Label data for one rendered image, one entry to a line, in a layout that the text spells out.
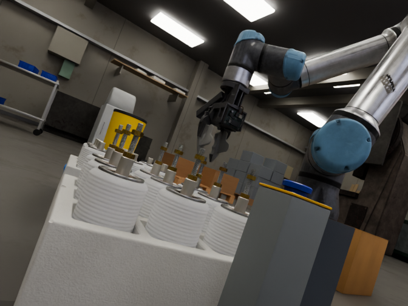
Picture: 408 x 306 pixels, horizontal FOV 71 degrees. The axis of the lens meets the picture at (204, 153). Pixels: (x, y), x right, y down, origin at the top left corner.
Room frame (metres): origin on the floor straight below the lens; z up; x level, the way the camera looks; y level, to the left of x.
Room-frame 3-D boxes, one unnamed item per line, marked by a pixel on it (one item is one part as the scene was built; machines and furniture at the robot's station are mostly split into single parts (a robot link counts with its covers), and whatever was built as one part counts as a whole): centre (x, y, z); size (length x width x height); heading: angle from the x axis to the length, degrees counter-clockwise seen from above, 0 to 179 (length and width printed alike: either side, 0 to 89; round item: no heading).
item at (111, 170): (0.46, 0.11, 0.25); 0.08 x 0.08 x 0.01
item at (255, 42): (0.76, -0.02, 0.65); 0.09 x 0.08 x 0.11; 74
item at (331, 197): (0.81, -0.34, 0.35); 0.15 x 0.15 x 0.10
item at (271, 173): (6.48, -1.22, 0.55); 1.10 x 0.76 x 1.09; 33
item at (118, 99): (5.50, 1.86, 0.63); 0.65 x 0.57 x 1.26; 31
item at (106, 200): (0.46, 0.11, 0.16); 0.10 x 0.10 x 0.18
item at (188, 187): (0.51, 0.00, 0.26); 0.02 x 0.02 x 0.03
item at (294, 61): (0.75, -0.12, 0.64); 0.11 x 0.11 x 0.08; 74
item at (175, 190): (0.51, 0.00, 0.25); 0.08 x 0.08 x 0.01
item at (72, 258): (0.62, 0.05, 0.09); 0.39 x 0.39 x 0.18; 24
